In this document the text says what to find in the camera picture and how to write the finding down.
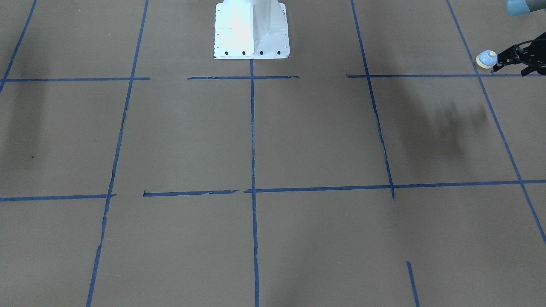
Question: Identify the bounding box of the blue bell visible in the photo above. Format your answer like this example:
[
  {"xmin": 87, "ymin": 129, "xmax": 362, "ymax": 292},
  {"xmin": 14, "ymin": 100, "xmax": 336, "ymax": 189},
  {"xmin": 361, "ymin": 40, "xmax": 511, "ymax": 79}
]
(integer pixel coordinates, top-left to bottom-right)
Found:
[{"xmin": 475, "ymin": 50, "xmax": 498, "ymax": 69}]

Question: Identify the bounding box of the white camera pillar with base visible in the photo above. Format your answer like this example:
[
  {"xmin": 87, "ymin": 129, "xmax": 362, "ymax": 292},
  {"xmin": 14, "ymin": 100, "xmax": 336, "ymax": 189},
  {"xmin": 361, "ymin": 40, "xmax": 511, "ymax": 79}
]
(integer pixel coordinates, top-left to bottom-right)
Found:
[{"xmin": 213, "ymin": 0, "xmax": 290, "ymax": 60}]

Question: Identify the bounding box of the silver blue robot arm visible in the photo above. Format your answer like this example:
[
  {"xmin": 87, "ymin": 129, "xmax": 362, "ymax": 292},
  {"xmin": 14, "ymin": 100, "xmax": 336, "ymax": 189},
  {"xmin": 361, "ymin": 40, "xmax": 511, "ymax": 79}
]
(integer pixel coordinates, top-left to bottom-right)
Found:
[{"xmin": 493, "ymin": 0, "xmax": 546, "ymax": 77}]

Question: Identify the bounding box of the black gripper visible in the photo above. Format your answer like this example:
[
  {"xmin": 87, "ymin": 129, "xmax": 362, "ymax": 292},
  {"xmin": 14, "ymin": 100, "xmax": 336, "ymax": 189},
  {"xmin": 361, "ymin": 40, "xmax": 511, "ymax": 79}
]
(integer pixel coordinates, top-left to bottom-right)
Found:
[{"xmin": 492, "ymin": 38, "xmax": 546, "ymax": 77}]

